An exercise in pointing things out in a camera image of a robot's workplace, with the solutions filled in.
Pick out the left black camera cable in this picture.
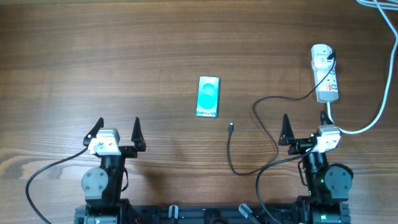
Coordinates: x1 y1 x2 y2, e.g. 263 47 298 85
25 146 91 224

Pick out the black camera cable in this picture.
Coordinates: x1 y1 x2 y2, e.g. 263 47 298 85
255 142 318 224
25 146 91 224

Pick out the white USB charger plug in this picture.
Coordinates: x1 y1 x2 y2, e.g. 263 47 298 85
312 54 333 72

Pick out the white power strip cord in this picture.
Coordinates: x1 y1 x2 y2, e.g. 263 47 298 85
326 0 398 135

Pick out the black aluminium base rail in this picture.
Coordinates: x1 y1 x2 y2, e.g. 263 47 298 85
73 203 351 224

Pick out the white power strip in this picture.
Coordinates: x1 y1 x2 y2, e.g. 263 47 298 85
311 44 339 103

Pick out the black USB charging cable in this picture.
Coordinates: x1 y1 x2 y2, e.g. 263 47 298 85
226 50 337 176

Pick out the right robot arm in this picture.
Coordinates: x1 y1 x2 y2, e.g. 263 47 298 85
278 111 354 224

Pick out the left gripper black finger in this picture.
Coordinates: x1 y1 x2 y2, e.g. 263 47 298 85
131 117 146 152
83 117 104 146

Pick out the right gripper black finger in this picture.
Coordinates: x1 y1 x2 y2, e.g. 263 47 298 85
320 111 333 125
278 114 295 146

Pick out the right black camera cable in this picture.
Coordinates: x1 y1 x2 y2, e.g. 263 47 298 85
255 142 318 224

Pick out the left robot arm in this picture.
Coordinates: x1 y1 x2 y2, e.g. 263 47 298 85
74 118 146 224

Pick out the turquoise Galaxy smartphone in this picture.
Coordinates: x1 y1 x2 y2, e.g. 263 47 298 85
195 76 220 118

